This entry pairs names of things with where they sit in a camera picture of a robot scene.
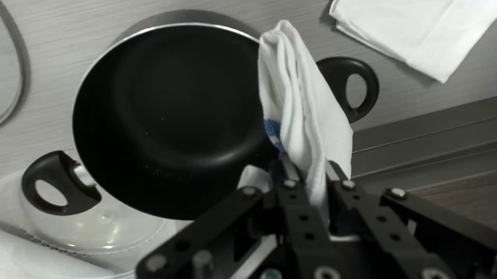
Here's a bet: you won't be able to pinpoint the glass pot lid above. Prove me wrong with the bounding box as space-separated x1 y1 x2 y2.
0 2 31 126

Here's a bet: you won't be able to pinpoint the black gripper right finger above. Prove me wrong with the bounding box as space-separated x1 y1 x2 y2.
325 162 497 279

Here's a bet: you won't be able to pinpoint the white cloth red stripes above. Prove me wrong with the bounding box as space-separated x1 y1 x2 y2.
330 0 497 84

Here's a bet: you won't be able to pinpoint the white cloth blue stripe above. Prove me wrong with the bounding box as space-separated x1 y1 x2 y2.
258 20 353 219

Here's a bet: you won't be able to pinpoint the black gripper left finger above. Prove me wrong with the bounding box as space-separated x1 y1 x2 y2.
135 162 330 279

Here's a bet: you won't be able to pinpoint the black cooking pot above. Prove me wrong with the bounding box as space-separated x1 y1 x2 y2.
22 10 379 220

